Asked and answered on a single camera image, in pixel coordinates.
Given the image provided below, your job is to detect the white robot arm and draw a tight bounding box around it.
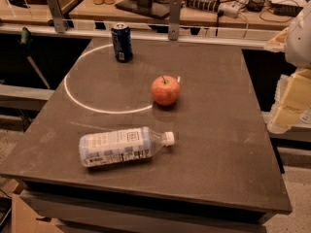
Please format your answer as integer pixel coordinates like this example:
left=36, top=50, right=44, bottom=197
left=264, top=1, right=311, bottom=134

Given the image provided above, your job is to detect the red apple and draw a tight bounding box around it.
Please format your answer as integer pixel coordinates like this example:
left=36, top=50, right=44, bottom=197
left=151, top=76, right=181, bottom=106

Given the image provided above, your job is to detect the white power adapter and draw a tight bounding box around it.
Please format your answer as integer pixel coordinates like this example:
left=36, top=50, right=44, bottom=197
left=218, top=2, right=241, bottom=18

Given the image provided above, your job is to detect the black power strip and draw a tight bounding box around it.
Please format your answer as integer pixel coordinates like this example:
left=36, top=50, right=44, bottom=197
left=186, top=0, right=220, bottom=13

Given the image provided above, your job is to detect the clear plastic water bottle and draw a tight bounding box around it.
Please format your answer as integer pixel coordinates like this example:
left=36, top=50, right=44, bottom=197
left=79, top=126, right=175, bottom=167

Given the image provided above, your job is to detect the black monitor stand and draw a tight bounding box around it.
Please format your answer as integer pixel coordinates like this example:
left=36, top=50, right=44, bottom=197
left=115, top=0, right=169, bottom=19

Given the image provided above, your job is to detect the blue soda can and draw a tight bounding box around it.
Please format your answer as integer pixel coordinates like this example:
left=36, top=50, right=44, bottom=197
left=111, top=22, right=133, bottom=62

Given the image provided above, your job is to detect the white circle tape marking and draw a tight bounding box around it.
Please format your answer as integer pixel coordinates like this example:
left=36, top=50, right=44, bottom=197
left=64, top=44, right=181, bottom=115

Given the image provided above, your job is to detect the cardboard box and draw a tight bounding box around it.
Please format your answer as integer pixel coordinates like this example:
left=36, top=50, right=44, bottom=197
left=12, top=194, right=63, bottom=233

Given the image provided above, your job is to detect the right metal rail bracket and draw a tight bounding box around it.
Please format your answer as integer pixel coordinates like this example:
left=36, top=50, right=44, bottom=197
left=168, top=0, right=182, bottom=41

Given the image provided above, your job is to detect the metal rail bracket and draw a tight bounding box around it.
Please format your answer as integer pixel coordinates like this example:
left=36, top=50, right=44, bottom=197
left=168, top=0, right=182, bottom=41
left=46, top=0, right=68, bottom=33

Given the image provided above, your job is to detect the left metal rail bracket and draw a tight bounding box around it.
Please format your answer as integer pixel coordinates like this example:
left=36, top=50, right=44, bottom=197
left=46, top=0, right=68, bottom=33

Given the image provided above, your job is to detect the green clamp handle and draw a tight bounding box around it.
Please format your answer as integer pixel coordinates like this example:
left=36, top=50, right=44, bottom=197
left=19, top=27, right=31, bottom=46

